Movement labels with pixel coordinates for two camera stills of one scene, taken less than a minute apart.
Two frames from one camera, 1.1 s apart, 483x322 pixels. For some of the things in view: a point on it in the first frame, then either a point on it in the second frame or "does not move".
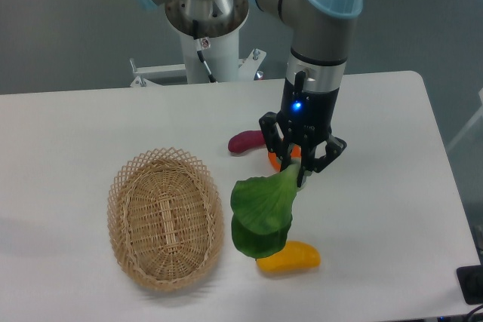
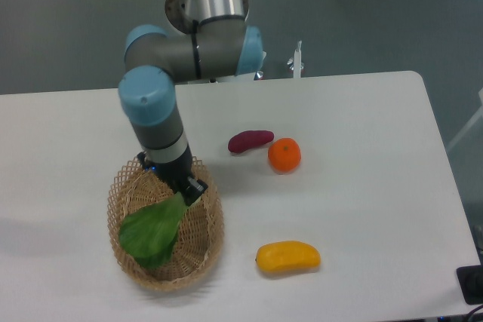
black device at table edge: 471,281 does not move
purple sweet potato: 246,139 does not move
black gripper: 308,117 to 176,173
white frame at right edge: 478,116 does not move
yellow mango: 295,256 does not move
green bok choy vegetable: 262,210 to 149,231
